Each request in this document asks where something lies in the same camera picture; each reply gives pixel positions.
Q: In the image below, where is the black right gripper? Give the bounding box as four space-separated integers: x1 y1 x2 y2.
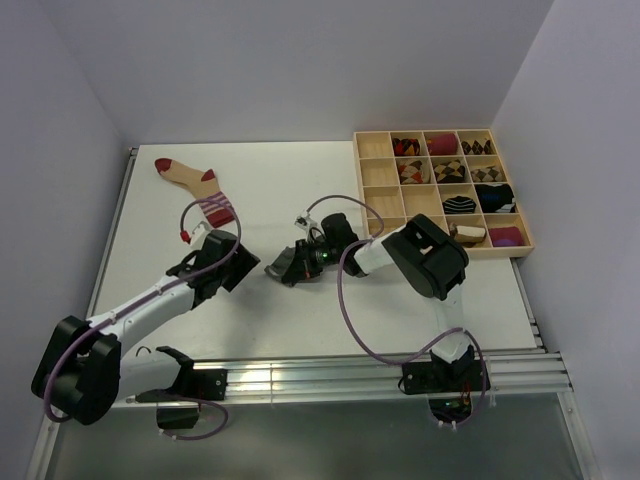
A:
283 238 343 283

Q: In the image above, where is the tan orange argyle sock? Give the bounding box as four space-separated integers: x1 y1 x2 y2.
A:
396 158 431 185

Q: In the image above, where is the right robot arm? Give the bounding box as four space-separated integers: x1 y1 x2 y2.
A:
265 213 475 390

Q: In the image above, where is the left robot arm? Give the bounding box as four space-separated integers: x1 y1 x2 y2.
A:
31 230 260 425

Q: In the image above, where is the tan sock with purple stripes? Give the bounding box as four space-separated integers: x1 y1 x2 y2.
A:
154 158 234 228

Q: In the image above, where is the red orange argyle rolled sock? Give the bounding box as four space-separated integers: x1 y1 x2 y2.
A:
391 137 421 156

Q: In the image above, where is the black white striped rolled sock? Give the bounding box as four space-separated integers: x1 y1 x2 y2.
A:
442 195 477 215

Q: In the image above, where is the beige rolled sock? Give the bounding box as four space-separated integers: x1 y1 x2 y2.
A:
449 223 486 245

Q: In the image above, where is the brown tan argyle rolled sock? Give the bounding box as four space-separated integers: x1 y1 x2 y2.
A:
433 160 466 184

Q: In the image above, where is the wooden compartment tray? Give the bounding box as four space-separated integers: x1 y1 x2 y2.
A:
353 129 534 258

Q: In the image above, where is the crimson rolled sock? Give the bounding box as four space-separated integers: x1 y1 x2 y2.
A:
426 132 458 156

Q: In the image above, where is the black blue rolled sock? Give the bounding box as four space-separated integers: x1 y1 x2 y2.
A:
475 184 516 214

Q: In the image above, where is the grey brown argyle rolled sock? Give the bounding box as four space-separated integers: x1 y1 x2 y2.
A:
470 166 505 183

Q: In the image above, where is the brown white argyle rolled sock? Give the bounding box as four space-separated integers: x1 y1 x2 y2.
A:
461 138 494 156

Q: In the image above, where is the magenta purple rolled sock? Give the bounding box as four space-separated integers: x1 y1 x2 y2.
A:
489 226 525 248

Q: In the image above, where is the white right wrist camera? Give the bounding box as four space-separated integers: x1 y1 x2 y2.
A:
294 212 324 242

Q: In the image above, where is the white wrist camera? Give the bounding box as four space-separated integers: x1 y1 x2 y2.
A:
294 212 324 242
180 222 211 250

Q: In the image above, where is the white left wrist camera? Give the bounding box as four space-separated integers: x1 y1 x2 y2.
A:
180 222 211 250

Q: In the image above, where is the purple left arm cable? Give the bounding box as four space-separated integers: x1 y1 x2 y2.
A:
42 198 244 442

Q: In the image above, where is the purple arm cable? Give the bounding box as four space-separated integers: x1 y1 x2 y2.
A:
299 194 494 429
42 198 244 442

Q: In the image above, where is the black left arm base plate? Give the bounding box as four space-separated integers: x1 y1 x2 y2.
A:
135 369 229 436

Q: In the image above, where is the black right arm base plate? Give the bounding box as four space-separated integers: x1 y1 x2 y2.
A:
397 360 491 427

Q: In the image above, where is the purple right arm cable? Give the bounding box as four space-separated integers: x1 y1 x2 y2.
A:
299 194 494 429

